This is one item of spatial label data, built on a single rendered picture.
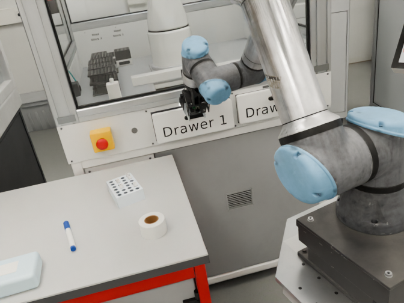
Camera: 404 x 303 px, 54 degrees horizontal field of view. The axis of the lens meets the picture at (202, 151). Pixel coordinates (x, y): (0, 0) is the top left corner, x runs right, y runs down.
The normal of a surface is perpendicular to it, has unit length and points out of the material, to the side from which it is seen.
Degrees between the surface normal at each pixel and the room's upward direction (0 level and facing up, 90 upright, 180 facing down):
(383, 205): 72
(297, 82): 63
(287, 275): 0
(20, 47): 90
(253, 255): 90
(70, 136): 90
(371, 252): 0
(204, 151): 90
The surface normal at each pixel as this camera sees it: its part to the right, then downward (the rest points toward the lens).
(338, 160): 0.31, -0.13
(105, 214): -0.14, -0.89
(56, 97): 0.22, 0.40
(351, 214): -0.84, 0.05
